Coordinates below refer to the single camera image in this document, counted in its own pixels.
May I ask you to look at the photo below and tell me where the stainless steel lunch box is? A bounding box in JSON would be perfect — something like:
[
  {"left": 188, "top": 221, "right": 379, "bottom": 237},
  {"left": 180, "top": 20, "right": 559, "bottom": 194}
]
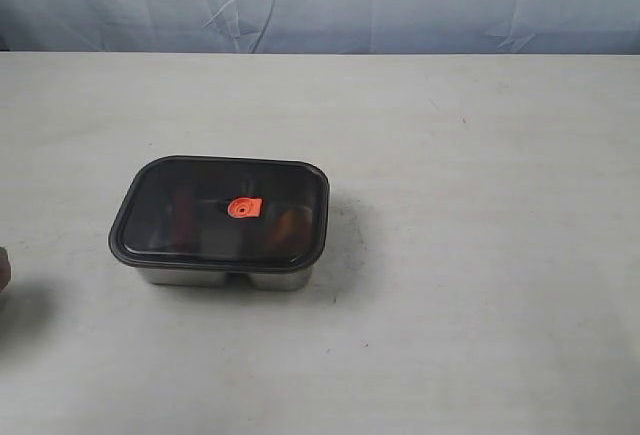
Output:
[{"left": 136, "top": 265, "right": 314, "bottom": 292}]

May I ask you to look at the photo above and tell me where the dark transparent lunch box lid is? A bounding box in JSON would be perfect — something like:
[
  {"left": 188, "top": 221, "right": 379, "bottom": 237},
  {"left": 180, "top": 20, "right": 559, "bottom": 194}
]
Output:
[{"left": 108, "top": 155, "right": 330, "bottom": 273}]

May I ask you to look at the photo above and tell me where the blue wrinkled backdrop cloth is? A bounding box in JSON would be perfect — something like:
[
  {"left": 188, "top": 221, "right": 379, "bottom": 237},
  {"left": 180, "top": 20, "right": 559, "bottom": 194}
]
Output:
[{"left": 1, "top": 0, "right": 639, "bottom": 54}]

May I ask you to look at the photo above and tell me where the red toy sausage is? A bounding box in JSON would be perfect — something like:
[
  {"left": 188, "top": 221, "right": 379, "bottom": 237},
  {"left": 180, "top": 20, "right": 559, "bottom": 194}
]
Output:
[{"left": 170, "top": 187, "right": 198, "bottom": 253}]

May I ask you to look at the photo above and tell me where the yellow toy cheese block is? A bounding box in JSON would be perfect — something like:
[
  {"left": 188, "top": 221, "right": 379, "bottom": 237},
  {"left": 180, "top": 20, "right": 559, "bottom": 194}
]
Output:
[{"left": 267, "top": 206, "right": 313, "bottom": 257}]

